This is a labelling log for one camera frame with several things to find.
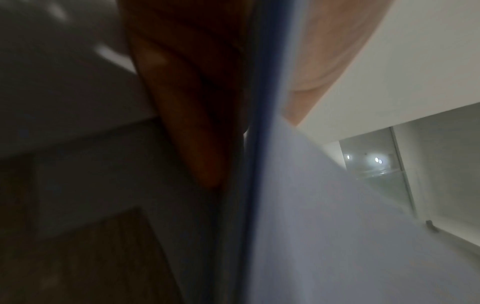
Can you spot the person's left hand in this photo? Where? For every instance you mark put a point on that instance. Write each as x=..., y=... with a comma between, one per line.
x=180, y=74

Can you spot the pile of white paper sheets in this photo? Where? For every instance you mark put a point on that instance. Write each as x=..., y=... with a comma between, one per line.
x=93, y=178

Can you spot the white paper stack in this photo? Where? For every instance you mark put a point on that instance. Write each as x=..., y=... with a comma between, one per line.
x=337, y=237

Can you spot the frosted glass door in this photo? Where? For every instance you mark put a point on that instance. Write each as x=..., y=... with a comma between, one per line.
x=375, y=184

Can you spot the black door fitting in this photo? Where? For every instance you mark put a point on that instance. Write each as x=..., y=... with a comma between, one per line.
x=432, y=227

